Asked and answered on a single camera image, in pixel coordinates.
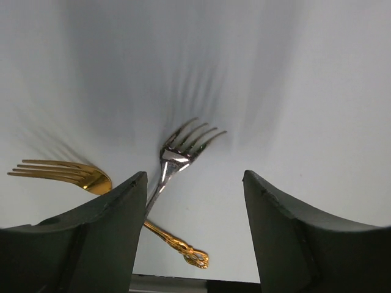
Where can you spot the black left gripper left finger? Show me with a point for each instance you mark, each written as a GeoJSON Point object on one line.
{"type": "Point", "coordinates": [90, 248]}

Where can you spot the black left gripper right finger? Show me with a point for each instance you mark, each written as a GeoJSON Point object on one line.
{"type": "Point", "coordinates": [300, 248]}

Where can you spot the silver fork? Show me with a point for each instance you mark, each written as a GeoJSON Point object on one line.
{"type": "Point", "coordinates": [179, 152]}

